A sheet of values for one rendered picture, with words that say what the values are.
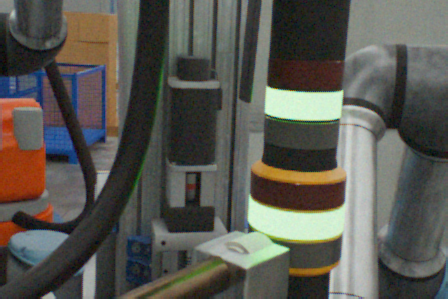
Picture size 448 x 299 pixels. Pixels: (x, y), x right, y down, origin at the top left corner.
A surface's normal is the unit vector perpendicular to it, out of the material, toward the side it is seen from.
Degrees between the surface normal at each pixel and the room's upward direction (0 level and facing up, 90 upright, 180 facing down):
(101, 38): 90
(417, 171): 114
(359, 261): 49
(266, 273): 90
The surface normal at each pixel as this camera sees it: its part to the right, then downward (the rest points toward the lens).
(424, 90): -0.16, 0.15
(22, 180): 0.47, 0.18
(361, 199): 0.34, -0.50
